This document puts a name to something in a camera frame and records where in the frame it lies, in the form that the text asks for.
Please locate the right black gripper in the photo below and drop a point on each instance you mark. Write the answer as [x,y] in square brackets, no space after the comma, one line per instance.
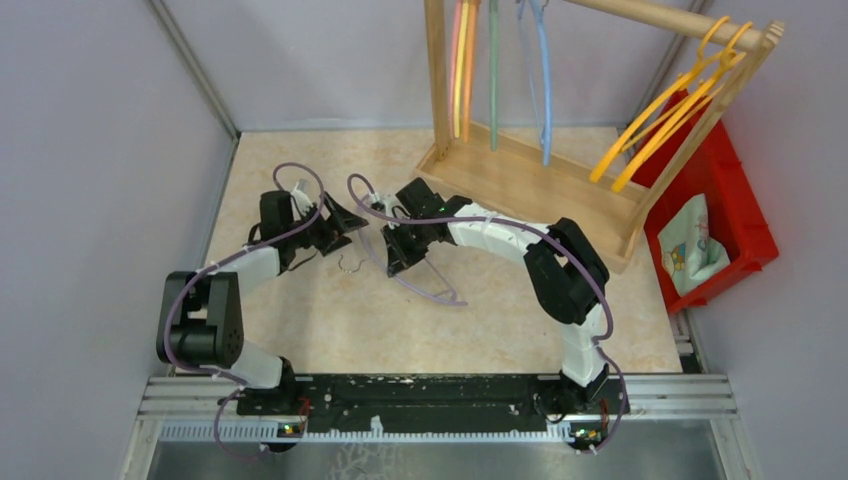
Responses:
[399,258]

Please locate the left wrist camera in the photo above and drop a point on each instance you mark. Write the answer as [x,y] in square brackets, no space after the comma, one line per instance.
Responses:
[301,201]

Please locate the wooden hanger rack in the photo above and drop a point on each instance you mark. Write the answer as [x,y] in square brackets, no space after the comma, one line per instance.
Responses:
[611,210]

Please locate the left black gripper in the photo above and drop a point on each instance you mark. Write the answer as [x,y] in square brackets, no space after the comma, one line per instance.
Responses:
[339,219]

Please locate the pink hanger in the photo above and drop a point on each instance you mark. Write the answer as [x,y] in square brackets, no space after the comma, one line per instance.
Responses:
[454,46]

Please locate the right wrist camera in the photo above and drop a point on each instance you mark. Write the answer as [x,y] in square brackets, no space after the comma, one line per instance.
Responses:
[384,203]

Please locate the blue hanger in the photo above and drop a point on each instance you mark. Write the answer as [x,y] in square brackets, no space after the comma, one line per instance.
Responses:
[543,110]

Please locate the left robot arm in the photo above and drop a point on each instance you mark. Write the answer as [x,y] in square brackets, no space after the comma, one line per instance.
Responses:
[201,324]

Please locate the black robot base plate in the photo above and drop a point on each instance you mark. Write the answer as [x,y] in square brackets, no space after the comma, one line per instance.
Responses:
[436,404]

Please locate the purple hanger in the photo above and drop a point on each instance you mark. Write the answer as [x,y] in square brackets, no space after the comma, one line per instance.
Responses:
[442,293]

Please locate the orange hanger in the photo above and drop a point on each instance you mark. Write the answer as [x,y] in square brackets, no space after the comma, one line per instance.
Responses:
[469,66]

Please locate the red plastic bin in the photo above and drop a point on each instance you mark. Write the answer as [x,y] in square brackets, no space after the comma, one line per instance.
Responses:
[735,220]

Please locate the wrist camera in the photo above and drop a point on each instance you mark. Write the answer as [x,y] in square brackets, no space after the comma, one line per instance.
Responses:
[384,203]
[301,201]

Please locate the light yellow hanger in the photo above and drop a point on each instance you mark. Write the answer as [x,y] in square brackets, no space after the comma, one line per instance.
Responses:
[454,104]

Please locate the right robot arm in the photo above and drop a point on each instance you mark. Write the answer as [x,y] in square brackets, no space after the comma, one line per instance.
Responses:
[566,272]

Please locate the printed cloth in bin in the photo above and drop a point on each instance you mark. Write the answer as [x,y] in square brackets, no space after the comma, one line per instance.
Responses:
[689,254]

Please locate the green hanger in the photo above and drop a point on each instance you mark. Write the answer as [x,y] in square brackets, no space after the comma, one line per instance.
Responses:
[493,17]

